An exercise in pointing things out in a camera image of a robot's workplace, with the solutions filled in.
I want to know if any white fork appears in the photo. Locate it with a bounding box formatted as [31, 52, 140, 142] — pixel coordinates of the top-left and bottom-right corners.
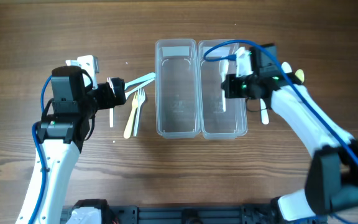
[134, 88, 146, 137]
[107, 77, 115, 128]

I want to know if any blue cable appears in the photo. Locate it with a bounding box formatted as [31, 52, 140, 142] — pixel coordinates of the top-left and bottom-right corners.
[202, 39, 358, 224]
[26, 74, 54, 224]

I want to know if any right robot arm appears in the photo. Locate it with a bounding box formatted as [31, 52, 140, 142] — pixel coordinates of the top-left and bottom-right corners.
[218, 40, 358, 223]

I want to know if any white fork angled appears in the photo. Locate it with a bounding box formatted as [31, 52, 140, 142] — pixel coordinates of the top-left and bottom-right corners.
[125, 78, 155, 99]

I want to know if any yellow plastic fork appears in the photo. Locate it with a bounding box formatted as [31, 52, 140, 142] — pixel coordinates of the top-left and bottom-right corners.
[123, 92, 139, 139]

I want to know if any yellow plastic spoon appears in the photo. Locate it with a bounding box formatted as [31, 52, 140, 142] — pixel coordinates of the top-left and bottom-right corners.
[295, 69, 305, 83]

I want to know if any right clear plastic container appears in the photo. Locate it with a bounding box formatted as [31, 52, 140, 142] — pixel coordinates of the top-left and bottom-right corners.
[198, 39, 248, 140]

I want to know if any left clear plastic container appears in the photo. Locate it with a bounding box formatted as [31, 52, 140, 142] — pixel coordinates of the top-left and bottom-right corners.
[155, 39, 201, 139]

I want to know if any white spoon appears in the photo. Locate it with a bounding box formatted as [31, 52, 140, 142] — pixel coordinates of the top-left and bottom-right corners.
[260, 99, 270, 125]
[219, 60, 229, 112]
[281, 62, 293, 73]

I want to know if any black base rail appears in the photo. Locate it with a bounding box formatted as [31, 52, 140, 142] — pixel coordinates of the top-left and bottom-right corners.
[60, 203, 279, 224]

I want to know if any left blue cable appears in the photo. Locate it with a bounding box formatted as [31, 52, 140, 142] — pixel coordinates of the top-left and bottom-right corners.
[26, 74, 54, 224]

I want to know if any light blue plastic fork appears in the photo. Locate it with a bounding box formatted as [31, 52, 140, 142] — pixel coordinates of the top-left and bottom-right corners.
[125, 72, 155, 90]

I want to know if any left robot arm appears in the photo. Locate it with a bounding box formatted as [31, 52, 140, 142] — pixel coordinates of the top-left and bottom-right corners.
[16, 65, 126, 223]

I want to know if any clear plastic container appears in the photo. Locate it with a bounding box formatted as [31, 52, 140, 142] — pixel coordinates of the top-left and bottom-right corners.
[198, 39, 248, 140]
[155, 39, 201, 139]

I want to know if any right blue cable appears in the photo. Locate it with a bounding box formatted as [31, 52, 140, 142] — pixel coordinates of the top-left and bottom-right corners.
[202, 39, 358, 224]

